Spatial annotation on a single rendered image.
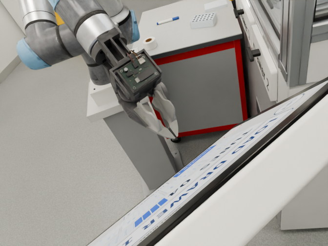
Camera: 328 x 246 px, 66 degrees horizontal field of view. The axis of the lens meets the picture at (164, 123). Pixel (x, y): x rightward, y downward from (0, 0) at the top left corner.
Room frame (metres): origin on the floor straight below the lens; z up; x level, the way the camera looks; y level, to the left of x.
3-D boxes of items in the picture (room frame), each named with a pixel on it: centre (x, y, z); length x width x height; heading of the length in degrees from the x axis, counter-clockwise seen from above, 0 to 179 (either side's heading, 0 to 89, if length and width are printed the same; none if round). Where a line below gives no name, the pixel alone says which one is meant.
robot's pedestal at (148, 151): (1.03, 0.15, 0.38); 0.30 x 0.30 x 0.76; 85
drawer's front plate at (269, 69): (0.64, -0.37, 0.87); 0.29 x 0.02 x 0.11; 160
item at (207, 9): (1.41, -0.54, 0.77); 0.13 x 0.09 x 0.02; 71
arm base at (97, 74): (1.03, 0.14, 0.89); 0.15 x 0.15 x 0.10
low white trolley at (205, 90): (1.42, -0.34, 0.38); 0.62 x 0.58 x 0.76; 160
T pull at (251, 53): (0.65, -0.35, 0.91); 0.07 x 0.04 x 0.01; 160
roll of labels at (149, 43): (1.27, -0.10, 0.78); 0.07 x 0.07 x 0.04
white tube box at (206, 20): (1.27, -0.41, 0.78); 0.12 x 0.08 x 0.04; 52
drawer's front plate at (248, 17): (0.93, -0.48, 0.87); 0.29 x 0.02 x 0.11; 160
